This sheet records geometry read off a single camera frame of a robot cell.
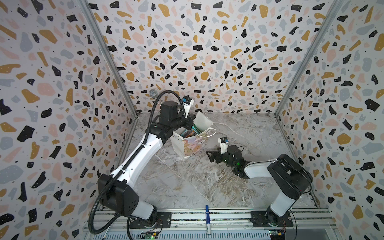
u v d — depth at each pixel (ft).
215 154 2.69
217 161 2.71
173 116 1.94
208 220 2.40
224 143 2.69
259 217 2.45
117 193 1.30
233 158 2.35
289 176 1.60
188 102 2.10
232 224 2.40
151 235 2.30
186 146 2.69
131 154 1.51
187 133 3.05
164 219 2.40
